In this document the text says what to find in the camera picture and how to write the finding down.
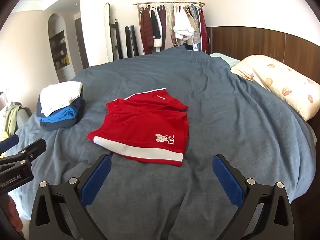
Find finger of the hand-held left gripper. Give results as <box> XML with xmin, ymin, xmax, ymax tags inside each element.
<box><xmin>0</xmin><ymin>139</ymin><xmax>47</xmax><ymax>167</ymax></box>
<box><xmin>0</xmin><ymin>134</ymin><xmax>20</xmax><ymax>153</ymax></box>

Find wooden clothes rack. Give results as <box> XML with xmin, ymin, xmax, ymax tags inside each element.
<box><xmin>132</xmin><ymin>2</ymin><xmax>206</xmax><ymax>55</ymax></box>

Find light green pillow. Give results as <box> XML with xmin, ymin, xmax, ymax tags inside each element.
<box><xmin>209</xmin><ymin>52</ymin><xmax>242</xmax><ymax>69</ymax></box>

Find red shorts with white trim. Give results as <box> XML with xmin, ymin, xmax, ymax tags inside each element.
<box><xmin>87</xmin><ymin>88</ymin><xmax>189</xmax><ymax>167</ymax></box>

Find navy folded garment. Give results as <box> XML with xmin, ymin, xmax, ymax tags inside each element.
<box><xmin>36</xmin><ymin>97</ymin><xmax>86</xmax><ymax>118</ymax></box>

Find white folded garment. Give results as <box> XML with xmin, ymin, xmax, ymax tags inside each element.
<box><xmin>40</xmin><ymin>81</ymin><xmax>83</xmax><ymax>115</ymax></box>

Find dark brown door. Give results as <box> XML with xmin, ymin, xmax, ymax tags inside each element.
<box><xmin>74</xmin><ymin>17</ymin><xmax>90</xmax><ymax>68</ymax></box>

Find green backpack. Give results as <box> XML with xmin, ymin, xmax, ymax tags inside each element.
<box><xmin>0</xmin><ymin>102</ymin><xmax>32</xmax><ymax>142</ymax></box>

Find dark grey folded garment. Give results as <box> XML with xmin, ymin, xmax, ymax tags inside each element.
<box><xmin>41</xmin><ymin>114</ymin><xmax>82</xmax><ymax>132</ymax></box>

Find black tower appliance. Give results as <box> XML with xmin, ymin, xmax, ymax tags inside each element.
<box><xmin>125</xmin><ymin>25</ymin><xmax>139</xmax><ymax>58</ymax></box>

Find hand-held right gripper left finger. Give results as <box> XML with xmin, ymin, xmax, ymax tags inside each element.
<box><xmin>29</xmin><ymin>154</ymin><xmax>112</xmax><ymax>240</ymax></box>

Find bright blue folded garment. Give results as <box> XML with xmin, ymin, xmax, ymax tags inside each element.
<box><xmin>41</xmin><ymin>106</ymin><xmax>78</xmax><ymax>123</ymax></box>

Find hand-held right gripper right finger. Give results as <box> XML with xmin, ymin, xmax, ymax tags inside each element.
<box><xmin>212</xmin><ymin>154</ymin><xmax>295</xmax><ymax>240</ymax></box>

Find grey-blue blanket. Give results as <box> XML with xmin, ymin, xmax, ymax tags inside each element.
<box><xmin>11</xmin><ymin>47</ymin><xmax>317</xmax><ymax>240</ymax></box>

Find black ladder rack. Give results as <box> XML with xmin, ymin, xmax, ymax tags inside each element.
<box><xmin>109</xmin><ymin>19</ymin><xmax>124</xmax><ymax>60</ymax></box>

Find floral cream pillow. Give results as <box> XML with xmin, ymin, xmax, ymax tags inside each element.
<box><xmin>231</xmin><ymin>54</ymin><xmax>320</xmax><ymax>121</ymax></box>

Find wooden headboard panel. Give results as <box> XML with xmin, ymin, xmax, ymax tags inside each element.
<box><xmin>206</xmin><ymin>26</ymin><xmax>320</xmax><ymax>80</ymax></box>

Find arched wall shelf niche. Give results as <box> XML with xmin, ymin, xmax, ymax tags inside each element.
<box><xmin>47</xmin><ymin>14</ymin><xmax>76</xmax><ymax>81</ymax></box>

